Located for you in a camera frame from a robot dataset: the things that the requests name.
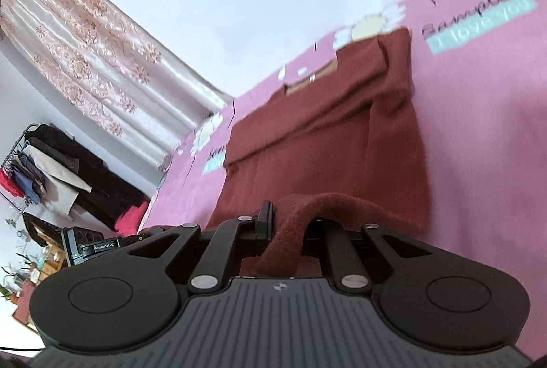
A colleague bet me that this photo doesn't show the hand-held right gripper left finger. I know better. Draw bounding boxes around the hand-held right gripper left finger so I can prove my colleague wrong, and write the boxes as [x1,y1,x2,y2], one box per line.
[128,201,274,296]

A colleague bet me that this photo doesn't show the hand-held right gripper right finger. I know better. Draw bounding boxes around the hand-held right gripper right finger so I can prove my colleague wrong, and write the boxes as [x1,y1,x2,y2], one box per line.
[303,218,432,294]

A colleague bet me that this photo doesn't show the reddish-brown knit sweater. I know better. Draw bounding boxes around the reddish-brown knit sweater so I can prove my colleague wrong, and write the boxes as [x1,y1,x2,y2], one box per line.
[209,28,432,279]

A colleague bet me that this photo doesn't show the metal clothes rack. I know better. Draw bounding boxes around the metal clothes rack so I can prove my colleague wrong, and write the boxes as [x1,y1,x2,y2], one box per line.
[0,124,41,223]

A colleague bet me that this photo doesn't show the red crumpled cloth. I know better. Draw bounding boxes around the red crumpled cloth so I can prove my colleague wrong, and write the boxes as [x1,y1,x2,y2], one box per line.
[114,201,150,237]

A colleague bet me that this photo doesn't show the wooden side table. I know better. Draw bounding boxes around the wooden side table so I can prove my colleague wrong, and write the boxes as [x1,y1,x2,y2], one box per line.
[12,246,71,337]

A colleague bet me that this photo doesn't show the beige hanging garment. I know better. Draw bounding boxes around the beige hanging garment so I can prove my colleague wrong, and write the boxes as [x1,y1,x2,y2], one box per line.
[23,146,94,219]

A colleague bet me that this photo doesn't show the black hanging garment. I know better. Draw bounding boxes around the black hanging garment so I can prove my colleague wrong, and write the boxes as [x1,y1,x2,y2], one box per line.
[28,124,151,229]

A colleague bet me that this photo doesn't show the blue hanging garment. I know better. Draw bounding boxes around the blue hanging garment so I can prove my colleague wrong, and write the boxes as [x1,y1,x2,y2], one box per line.
[11,160,45,205]

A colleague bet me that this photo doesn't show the green potted plant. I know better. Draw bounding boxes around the green potted plant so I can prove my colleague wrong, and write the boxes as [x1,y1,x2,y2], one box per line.
[0,263,17,304]

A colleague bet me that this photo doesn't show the red hanging garment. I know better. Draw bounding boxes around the red hanging garment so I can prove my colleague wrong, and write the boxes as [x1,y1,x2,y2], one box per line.
[0,169,24,198]

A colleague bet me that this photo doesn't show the pink printed bedsheet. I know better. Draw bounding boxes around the pink printed bedsheet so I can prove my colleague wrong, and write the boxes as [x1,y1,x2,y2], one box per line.
[137,0,547,360]

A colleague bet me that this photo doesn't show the cream floral curtain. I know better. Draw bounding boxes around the cream floral curtain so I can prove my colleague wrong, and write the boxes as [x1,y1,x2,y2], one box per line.
[0,0,236,176]

